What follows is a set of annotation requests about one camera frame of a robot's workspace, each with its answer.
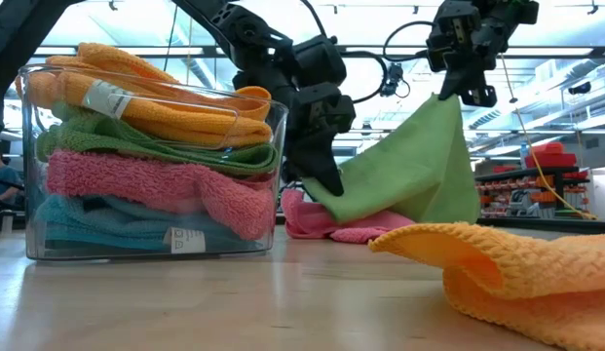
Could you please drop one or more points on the black overhead camera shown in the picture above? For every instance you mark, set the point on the black overhead camera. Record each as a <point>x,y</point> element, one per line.
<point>392,78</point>

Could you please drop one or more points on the red object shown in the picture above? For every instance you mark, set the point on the red object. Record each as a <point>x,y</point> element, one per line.
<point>550,156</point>

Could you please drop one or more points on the green microfiber towel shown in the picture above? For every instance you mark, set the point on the green microfiber towel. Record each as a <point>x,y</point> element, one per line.
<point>112,141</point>
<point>404,170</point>

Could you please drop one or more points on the black shelf with orange bins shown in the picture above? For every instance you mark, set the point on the black shelf with orange bins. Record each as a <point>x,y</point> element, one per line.
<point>526,190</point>

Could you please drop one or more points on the clear plastic bin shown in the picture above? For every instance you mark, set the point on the clear plastic bin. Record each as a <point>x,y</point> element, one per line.
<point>29,244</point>

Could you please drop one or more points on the person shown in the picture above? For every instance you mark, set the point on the person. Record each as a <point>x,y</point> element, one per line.
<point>0,175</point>

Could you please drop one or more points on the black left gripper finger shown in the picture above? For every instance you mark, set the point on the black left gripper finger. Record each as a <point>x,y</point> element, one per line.
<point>316,166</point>

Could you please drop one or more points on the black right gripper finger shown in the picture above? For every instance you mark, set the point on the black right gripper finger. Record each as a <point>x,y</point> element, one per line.
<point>453,83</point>
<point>480,96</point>

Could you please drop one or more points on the black track spotlight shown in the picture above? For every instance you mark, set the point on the black track spotlight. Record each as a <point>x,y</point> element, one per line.
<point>113,5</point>

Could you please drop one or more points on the orange microfiber towel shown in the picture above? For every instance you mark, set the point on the orange microfiber towel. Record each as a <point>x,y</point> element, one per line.
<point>185,122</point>
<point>526,273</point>

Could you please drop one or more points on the grey cabinet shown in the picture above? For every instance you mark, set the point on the grey cabinet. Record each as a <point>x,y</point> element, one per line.
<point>603,192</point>

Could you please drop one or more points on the dark ceiling fixture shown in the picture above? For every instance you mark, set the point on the dark ceiling fixture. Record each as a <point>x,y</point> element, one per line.
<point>579,89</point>

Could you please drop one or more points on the white ceiling vent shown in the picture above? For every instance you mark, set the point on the white ceiling vent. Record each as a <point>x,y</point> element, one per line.
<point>545,72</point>

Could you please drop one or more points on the blue microfiber towel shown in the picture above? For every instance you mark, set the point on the blue microfiber towel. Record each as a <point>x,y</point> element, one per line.
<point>87,229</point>

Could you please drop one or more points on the pink microfiber towel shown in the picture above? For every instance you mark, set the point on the pink microfiber towel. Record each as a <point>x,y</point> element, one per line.
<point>136,180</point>
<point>312,219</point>

